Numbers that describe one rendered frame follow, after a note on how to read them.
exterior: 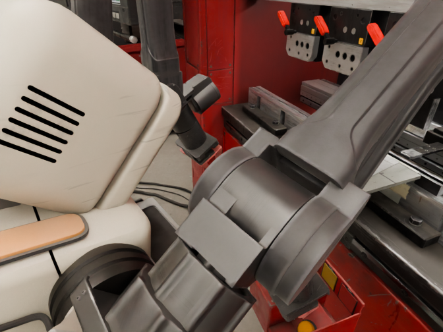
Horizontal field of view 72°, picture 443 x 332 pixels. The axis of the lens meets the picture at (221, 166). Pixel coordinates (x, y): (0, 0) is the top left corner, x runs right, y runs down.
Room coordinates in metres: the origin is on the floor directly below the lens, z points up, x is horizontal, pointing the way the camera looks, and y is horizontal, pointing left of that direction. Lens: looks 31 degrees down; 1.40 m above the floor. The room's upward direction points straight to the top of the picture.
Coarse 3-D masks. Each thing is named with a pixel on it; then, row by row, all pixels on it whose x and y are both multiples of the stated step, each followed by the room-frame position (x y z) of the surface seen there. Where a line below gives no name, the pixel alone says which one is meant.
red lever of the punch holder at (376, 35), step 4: (368, 24) 0.78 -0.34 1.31; (372, 24) 0.77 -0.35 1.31; (376, 24) 0.77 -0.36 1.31; (368, 28) 0.77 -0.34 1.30; (372, 28) 0.76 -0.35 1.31; (376, 28) 0.76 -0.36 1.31; (372, 32) 0.76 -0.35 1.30; (376, 32) 0.75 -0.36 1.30; (380, 32) 0.76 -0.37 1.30; (372, 36) 0.76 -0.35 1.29; (376, 36) 0.75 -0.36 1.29; (380, 36) 0.75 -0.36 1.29; (372, 40) 0.76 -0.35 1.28; (376, 40) 0.74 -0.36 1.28; (380, 40) 0.74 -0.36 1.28; (376, 44) 0.74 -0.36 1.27
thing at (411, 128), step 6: (426, 102) 0.66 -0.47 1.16; (432, 102) 0.65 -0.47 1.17; (438, 102) 0.66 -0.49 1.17; (420, 108) 0.67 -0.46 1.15; (426, 108) 0.66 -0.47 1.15; (432, 108) 0.65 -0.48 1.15; (420, 114) 0.67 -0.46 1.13; (426, 114) 0.66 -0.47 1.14; (432, 114) 0.65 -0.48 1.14; (414, 120) 0.68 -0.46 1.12; (420, 120) 0.66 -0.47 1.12; (426, 120) 0.65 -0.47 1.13; (408, 126) 0.69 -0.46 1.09; (414, 126) 0.68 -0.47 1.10; (420, 126) 0.66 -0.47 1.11; (426, 126) 0.65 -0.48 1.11; (414, 132) 0.67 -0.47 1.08; (420, 132) 0.66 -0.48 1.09
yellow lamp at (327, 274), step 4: (324, 264) 0.49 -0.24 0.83; (324, 268) 0.49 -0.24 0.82; (328, 268) 0.48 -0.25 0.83; (324, 272) 0.48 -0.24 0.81; (328, 272) 0.47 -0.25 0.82; (332, 272) 0.46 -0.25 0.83; (324, 276) 0.48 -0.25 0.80; (328, 276) 0.47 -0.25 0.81; (332, 276) 0.46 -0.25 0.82; (328, 280) 0.47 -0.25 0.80; (332, 280) 0.46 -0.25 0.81; (328, 284) 0.46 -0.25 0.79; (332, 284) 0.45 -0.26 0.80; (332, 288) 0.45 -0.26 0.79
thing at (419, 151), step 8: (440, 128) 0.80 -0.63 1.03; (432, 136) 0.80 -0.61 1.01; (440, 136) 0.78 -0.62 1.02; (432, 144) 0.76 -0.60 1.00; (440, 144) 0.76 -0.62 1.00; (400, 152) 0.72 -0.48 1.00; (408, 152) 0.72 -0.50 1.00; (416, 152) 0.72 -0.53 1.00; (424, 152) 0.72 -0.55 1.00; (432, 152) 0.72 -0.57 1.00
